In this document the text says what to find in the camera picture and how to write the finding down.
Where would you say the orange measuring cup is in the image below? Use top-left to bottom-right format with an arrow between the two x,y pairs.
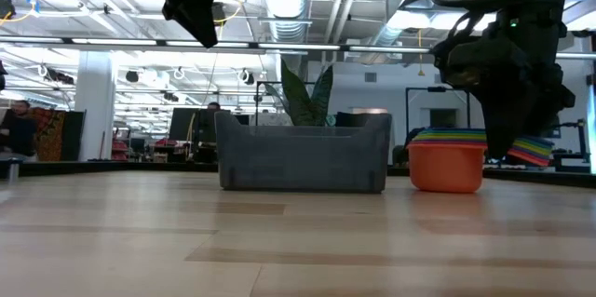
407,142 -> 488,195

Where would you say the black hanging ceiling camera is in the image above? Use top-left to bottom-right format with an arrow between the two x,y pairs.
212,1 -> 229,24

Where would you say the blue measuring cup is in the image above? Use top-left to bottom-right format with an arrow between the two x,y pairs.
415,127 -> 555,148

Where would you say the black ceiling device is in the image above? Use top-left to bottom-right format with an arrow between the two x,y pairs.
0,0 -> 18,21

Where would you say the green measuring cup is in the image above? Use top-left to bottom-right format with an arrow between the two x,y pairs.
413,130 -> 554,155

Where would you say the red measuring cup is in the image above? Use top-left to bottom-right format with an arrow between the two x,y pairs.
408,140 -> 552,168

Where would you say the black desk monitor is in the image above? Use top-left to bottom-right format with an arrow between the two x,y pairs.
169,107 -> 220,142

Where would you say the black table edge rail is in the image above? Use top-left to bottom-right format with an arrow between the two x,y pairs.
0,159 -> 596,190

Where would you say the white column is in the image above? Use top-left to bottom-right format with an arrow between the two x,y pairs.
74,50 -> 116,162

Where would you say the grey basket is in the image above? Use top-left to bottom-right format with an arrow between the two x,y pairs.
213,111 -> 394,195

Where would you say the green snake plant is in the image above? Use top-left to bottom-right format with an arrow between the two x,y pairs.
264,58 -> 334,127

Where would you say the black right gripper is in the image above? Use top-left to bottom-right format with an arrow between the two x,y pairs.
430,12 -> 576,161

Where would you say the black tall frame stand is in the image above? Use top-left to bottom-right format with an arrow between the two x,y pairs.
404,85 -> 471,131

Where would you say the yellow hanging pendant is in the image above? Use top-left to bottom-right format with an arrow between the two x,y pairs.
417,29 -> 426,77

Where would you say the orange patterned wall hanging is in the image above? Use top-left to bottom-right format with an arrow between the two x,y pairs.
30,108 -> 66,162

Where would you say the black box behind basket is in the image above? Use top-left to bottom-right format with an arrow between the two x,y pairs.
334,111 -> 369,127

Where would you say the small metal cylinder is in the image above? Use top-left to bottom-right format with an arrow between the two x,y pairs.
7,156 -> 22,182

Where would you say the yellow measuring cup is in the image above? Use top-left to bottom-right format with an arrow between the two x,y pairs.
411,134 -> 553,158

